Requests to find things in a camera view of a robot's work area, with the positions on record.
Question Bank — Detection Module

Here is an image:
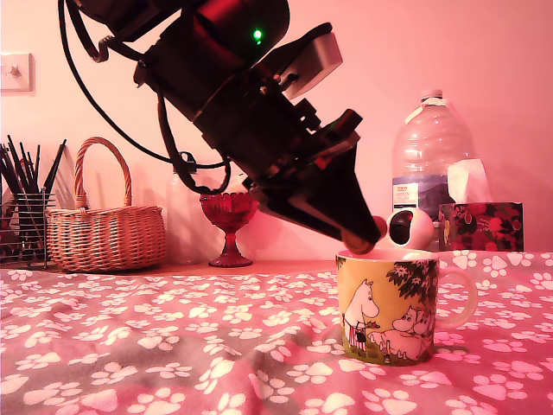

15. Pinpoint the red glass goblet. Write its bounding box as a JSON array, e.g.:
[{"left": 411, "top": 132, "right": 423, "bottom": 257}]
[{"left": 198, "top": 192, "right": 260, "bottom": 268}]

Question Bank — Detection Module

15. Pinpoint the large clear water bottle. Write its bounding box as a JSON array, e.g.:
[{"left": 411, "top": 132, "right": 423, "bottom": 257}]
[{"left": 391, "top": 89, "right": 475, "bottom": 228}]

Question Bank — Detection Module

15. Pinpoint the small white round camera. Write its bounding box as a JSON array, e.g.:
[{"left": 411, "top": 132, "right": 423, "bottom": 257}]
[{"left": 386, "top": 208, "right": 435, "bottom": 252}]

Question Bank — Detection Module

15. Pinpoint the black chopstick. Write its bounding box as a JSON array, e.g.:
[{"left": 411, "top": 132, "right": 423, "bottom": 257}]
[
  {"left": 41, "top": 137, "right": 68, "bottom": 195},
  {"left": 6, "top": 134, "right": 31, "bottom": 195},
  {"left": 30, "top": 144, "right": 42, "bottom": 194},
  {"left": 0, "top": 144, "right": 21, "bottom": 195}
]

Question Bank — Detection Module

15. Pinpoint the long thin black cable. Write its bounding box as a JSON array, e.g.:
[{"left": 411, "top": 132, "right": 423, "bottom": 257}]
[{"left": 58, "top": 0, "right": 232, "bottom": 172}]

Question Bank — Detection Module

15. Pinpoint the white bottle with black cap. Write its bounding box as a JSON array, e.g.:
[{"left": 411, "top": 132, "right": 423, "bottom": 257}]
[{"left": 166, "top": 150, "right": 204, "bottom": 265}]

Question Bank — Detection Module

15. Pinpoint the floral tissue box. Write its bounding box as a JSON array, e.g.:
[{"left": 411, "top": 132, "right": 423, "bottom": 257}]
[{"left": 437, "top": 201, "right": 524, "bottom": 253}]

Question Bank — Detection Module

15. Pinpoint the short thick black cable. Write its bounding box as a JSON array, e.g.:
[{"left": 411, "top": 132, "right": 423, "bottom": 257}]
[{"left": 71, "top": 0, "right": 148, "bottom": 64}]

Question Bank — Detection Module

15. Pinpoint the brown coffee capsule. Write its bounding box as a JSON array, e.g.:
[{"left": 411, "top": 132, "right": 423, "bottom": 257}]
[{"left": 340, "top": 215, "right": 389, "bottom": 256}]

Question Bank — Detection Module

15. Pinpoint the wicker basket with handle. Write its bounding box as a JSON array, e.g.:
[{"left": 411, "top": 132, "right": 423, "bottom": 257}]
[{"left": 45, "top": 137, "right": 168, "bottom": 273}]

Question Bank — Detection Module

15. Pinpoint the cartoon print mug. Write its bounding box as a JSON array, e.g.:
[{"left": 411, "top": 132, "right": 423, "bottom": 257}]
[{"left": 334, "top": 248, "right": 479, "bottom": 367}]

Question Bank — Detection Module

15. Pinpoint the black looping cable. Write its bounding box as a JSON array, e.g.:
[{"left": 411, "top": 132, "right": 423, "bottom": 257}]
[{"left": 156, "top": 93, "right": 234, "bottom": 195}]

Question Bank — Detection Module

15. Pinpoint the white tissue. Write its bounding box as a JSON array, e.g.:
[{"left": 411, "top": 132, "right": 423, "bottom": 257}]
[{"left": 446, "top": 158, "right": 492, "bottom": 204}]

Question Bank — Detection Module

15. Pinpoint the paw print cloth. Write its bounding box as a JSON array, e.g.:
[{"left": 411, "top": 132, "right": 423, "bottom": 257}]
[{"left": 0, "top": 250, "right": 553, "bottom": 415}]

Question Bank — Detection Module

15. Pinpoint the white wall switch plate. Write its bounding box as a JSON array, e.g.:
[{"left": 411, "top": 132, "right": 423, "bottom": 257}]
[{"left": 0, "top": 52, "right": 35, "bottom": 93}]

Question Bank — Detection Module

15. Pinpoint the wire utensil rack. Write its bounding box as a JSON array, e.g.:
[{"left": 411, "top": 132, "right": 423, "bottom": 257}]
[{"left": 0, "top": 192, "right": 57, "bottom": 267}]

